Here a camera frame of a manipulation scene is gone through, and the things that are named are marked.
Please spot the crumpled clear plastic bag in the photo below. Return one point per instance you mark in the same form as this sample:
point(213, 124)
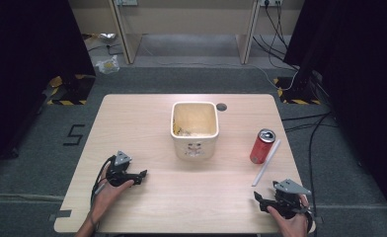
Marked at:
point(108, 65)

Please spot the black curtain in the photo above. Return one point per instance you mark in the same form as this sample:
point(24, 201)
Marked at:
point(23, 65)
point(362, 65)

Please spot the black stand base striped tape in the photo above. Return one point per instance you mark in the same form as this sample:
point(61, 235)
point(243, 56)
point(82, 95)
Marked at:
point(79, 90)
point(296, 95)

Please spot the crumpled silver foil bag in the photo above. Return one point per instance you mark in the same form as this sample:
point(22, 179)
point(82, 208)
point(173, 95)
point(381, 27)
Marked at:
point(106, 37)

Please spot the cream square bin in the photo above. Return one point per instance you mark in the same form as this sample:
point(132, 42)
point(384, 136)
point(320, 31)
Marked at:
point(194, 148)

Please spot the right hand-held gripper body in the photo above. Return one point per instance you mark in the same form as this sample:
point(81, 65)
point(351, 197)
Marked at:
point(288, 197)

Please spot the white wall socket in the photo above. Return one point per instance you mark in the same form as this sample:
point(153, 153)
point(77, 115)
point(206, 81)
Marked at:
point(126, 2)
point(271, 2)

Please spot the white straw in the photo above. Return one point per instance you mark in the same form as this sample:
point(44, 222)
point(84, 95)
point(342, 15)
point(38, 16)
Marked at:
point(266, 163)

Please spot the person's right hand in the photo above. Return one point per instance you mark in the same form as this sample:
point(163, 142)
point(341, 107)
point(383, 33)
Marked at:
point(295, 227)

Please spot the person's left hand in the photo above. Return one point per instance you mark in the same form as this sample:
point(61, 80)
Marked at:
point(106, 197)

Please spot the dark round table grommet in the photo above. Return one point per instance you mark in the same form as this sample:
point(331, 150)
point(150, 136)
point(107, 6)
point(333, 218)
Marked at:
point(221, 107)

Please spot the red drink can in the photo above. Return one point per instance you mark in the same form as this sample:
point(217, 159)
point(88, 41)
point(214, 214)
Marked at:
point(261, 149)

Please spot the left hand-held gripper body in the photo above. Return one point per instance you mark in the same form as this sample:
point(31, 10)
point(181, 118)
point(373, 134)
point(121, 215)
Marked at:
point(119, 174)

